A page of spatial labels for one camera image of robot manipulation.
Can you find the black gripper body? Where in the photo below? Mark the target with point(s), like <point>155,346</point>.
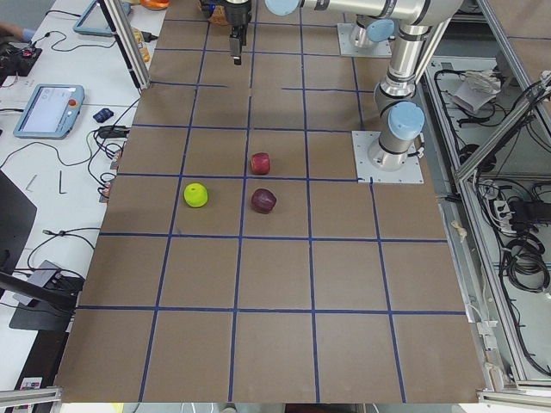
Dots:
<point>238,16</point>

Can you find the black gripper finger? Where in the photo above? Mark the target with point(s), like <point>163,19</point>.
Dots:
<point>235,49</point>

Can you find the red apple with yellow top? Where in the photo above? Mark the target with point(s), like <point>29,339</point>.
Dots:
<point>260,163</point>

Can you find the green apple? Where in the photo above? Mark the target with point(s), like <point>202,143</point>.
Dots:
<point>195,195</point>

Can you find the dark red apple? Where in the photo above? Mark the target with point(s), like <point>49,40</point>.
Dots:
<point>263,200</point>

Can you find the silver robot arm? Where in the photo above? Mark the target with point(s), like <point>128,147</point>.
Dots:
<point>420,29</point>

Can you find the woven wicker basket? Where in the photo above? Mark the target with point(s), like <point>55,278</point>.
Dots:
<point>214,13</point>

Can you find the person hand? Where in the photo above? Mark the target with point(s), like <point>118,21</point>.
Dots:
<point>11,30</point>

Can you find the orange cylindrical container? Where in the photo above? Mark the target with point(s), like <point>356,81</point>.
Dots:
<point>155,4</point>

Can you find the yellow juice bottle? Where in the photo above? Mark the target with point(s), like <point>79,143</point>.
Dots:
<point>140,42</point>

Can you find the far blue teach pendant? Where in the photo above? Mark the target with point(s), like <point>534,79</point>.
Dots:
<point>95,21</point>

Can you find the blue teach pendant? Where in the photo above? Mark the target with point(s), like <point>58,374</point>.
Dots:
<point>95,21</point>
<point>51,112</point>

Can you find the dark blue small pouch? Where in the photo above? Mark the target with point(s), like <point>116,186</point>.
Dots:
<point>103,115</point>

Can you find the black power adapter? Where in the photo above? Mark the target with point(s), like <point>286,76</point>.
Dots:
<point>113,132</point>

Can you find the near blue teach pendant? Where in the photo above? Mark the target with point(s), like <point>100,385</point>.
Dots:
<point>51,112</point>

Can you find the black allen key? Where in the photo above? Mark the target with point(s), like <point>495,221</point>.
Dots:
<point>60,183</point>

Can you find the grey usb hub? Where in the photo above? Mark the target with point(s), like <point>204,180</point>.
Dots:
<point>44,273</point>

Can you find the white power strip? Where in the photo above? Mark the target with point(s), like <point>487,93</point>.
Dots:
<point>502,216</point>

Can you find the black monitor stand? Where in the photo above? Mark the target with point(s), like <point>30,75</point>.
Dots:
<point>37,308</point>

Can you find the aluminium frame post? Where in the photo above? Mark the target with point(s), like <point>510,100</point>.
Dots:
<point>121,29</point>

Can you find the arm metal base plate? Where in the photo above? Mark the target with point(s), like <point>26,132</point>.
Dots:
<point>369,42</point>
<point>373,165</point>

